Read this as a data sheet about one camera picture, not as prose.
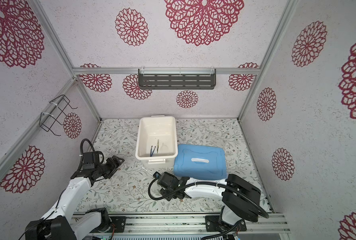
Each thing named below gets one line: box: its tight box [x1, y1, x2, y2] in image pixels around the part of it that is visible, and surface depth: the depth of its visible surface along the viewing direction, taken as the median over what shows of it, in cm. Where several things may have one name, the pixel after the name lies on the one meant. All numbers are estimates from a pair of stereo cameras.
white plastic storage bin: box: [135, 115, 178, 168], surface depth 104 cm
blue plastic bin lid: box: [173, 143, 227, 181], surface depth 97 cm
